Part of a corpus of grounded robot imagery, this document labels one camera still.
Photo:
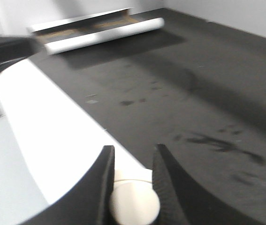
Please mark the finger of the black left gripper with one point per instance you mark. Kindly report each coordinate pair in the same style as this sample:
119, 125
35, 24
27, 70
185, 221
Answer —
15, 49

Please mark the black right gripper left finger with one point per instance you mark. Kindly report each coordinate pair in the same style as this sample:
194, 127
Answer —
87, 202

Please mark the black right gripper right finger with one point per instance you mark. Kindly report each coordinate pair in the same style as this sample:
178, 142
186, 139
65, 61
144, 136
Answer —
183, 201

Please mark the glass jar with white lid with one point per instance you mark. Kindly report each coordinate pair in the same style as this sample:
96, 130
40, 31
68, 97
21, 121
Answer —
133, 200

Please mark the white rolled paper tube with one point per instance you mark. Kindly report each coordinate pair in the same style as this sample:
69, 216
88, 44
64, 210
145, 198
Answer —
104, 36

